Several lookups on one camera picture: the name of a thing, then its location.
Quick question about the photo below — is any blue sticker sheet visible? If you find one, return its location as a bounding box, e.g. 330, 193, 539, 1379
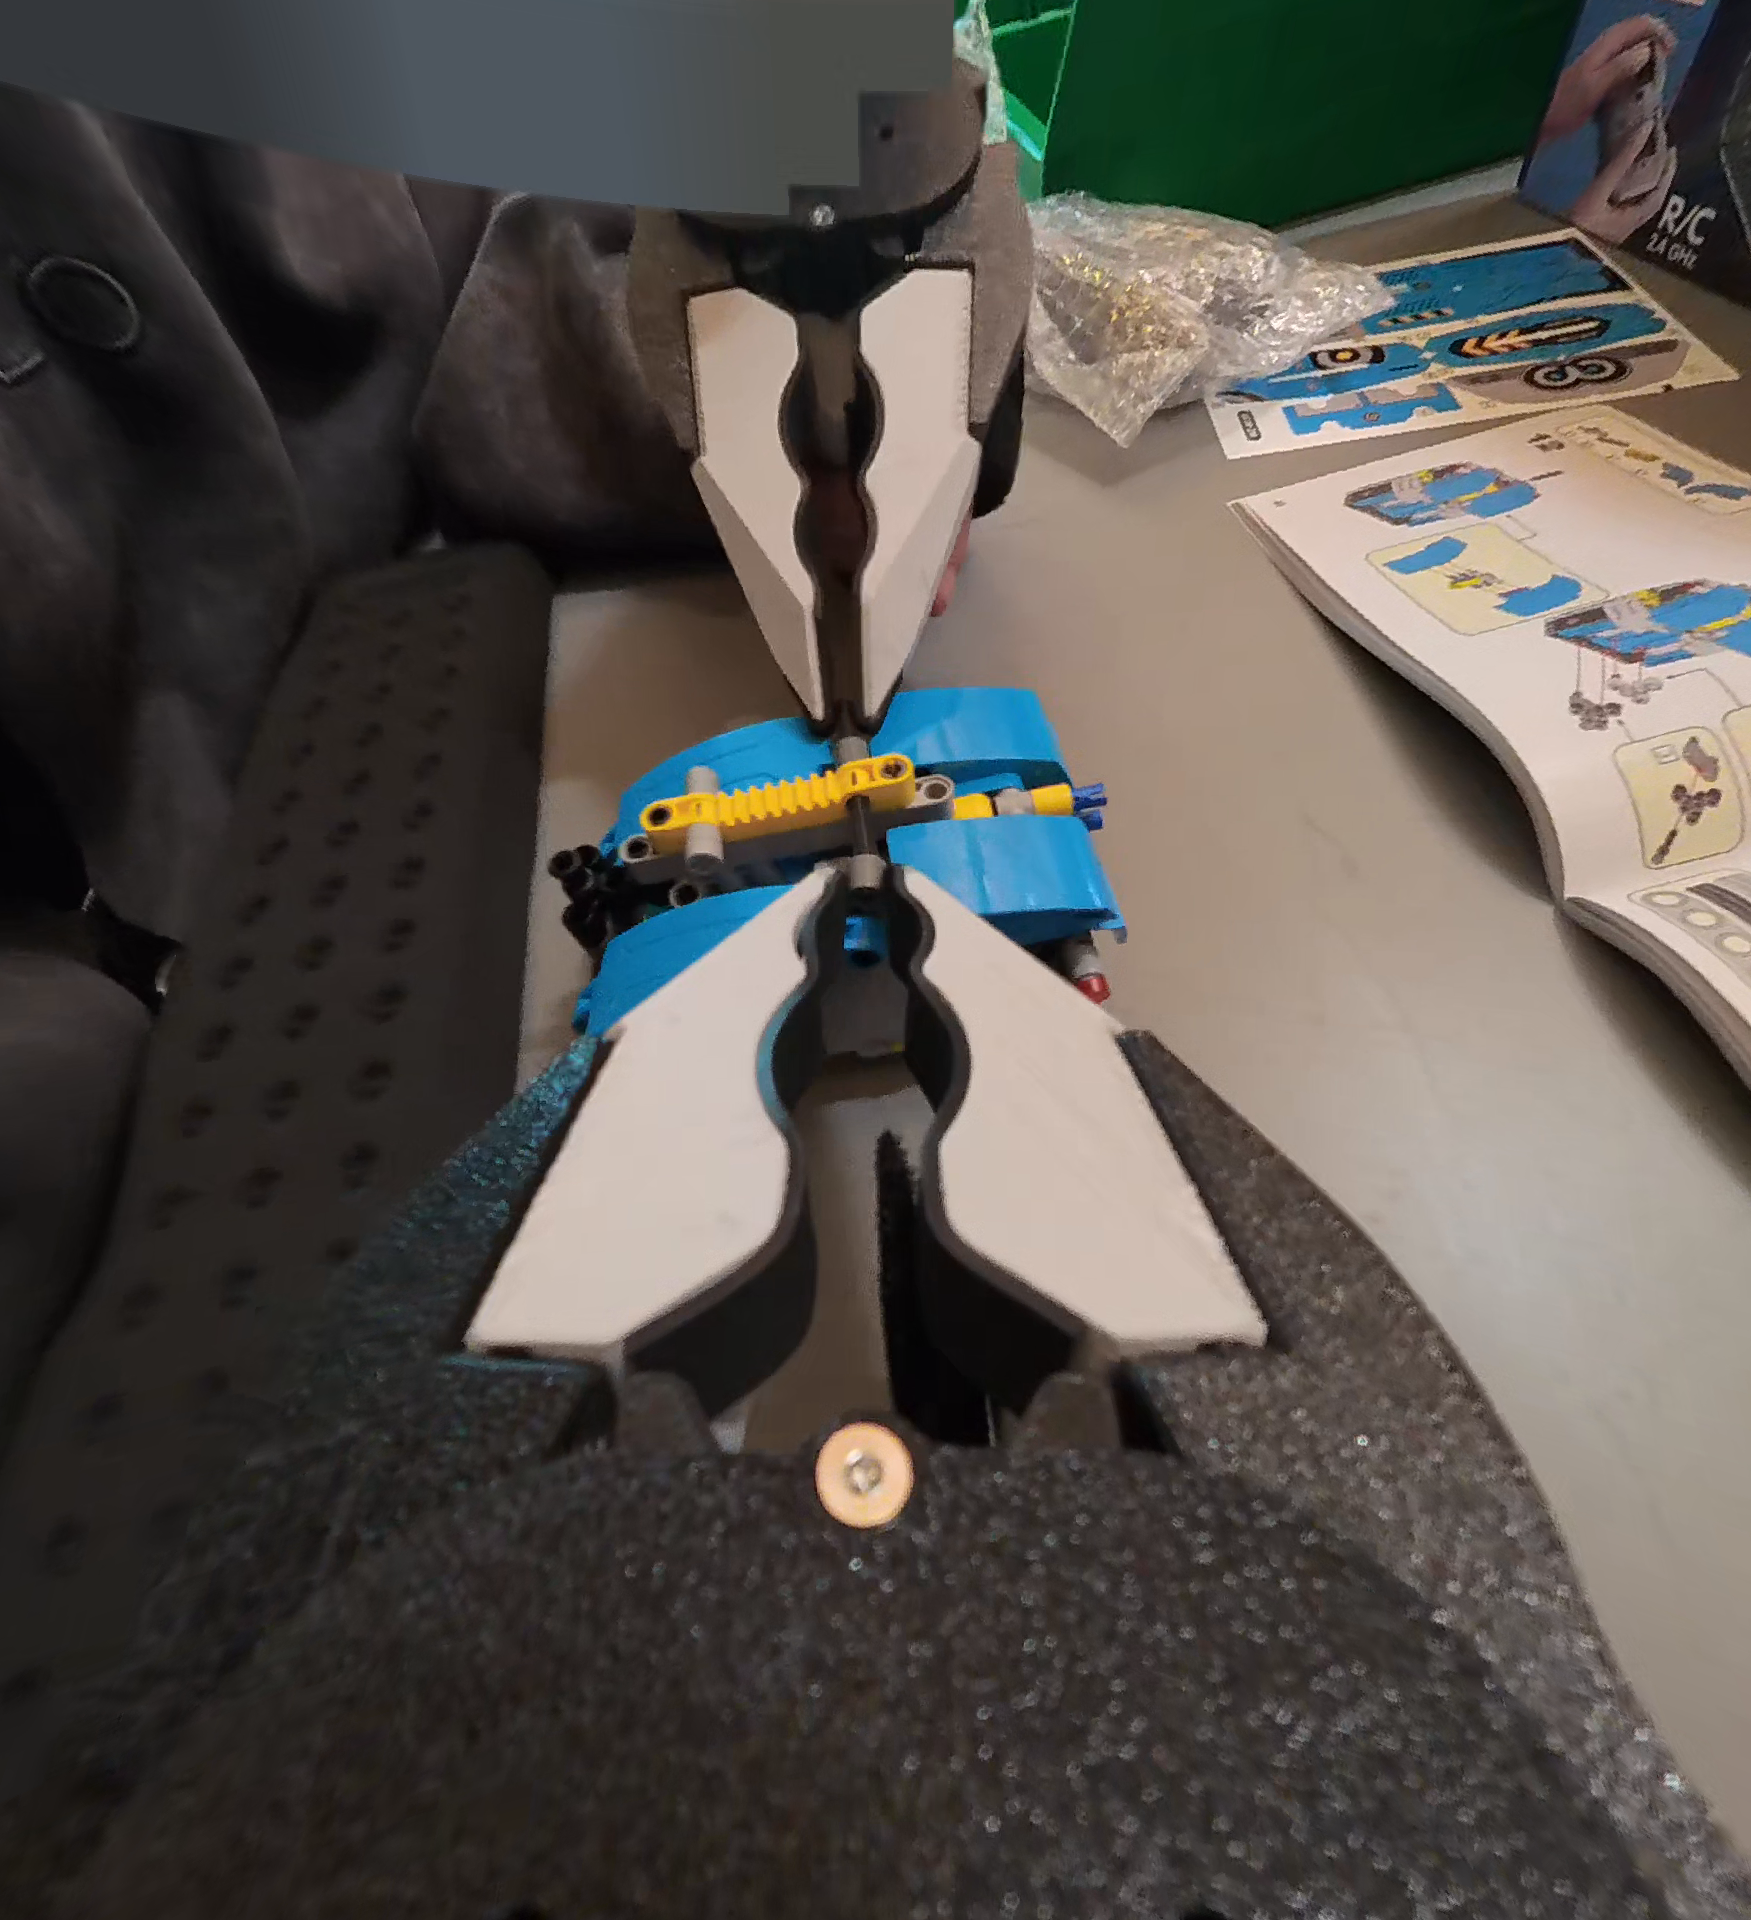
1202, 226, 1738, 459

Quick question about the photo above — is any clear plastic bag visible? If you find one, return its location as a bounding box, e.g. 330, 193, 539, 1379
1025, 187, 1393, 446

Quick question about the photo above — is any black perforated panel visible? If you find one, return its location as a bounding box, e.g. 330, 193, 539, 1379
0, 541, 565, 1801

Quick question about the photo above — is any blue toy set box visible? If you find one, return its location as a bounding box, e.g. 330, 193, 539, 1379
1518, 0, 1751, 340

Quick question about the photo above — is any blue toy brick car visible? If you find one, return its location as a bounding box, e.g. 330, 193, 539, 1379
548, 686, 1129, 1051

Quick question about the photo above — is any green plastic bin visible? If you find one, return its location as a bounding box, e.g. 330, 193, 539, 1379
974, 0, 1588, 234

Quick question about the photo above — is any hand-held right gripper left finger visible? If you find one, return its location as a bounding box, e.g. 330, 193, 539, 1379
462, 867, 851, 1379

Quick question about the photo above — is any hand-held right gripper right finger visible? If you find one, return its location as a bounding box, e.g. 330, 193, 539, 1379
887, 867, 1270, 1363

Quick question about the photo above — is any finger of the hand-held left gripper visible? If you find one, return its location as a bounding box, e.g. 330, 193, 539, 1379
849, 263, 987, 722
682, 286, 853, 733

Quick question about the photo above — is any person's left forearm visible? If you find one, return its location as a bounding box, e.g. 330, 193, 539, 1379
415, 191, 734, 573

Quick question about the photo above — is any open instruction booklet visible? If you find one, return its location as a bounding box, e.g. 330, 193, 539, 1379
1231, 405, 1751, 1203

